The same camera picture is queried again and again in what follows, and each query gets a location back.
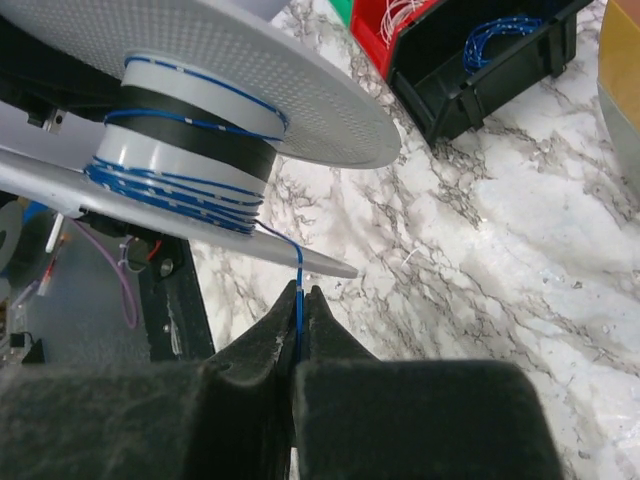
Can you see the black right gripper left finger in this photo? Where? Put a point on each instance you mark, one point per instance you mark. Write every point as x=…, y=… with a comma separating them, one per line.
x=226, y=417

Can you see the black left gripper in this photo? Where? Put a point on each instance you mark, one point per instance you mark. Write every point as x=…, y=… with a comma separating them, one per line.
x=44, y=82

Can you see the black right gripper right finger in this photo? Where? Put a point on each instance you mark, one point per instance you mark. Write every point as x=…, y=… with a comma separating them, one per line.
x=358, y=417

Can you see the white perforated cable spool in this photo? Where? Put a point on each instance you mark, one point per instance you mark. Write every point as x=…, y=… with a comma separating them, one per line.
x=211, y=94

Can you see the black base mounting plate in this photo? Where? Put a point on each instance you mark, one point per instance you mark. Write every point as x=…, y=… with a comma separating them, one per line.
x=174, y=315

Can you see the green plastic bin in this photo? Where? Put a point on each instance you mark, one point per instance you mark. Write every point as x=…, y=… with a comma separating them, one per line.
x=343, y=8

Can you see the red plastic bin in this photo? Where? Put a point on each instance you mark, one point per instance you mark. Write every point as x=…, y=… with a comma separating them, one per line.
x=377, y=25

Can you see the black plastic bin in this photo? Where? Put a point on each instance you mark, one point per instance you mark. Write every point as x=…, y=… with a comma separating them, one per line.
x=463, y=60

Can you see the round three-drawer cabinet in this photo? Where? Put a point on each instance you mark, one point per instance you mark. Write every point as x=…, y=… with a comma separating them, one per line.
x=618, y=84

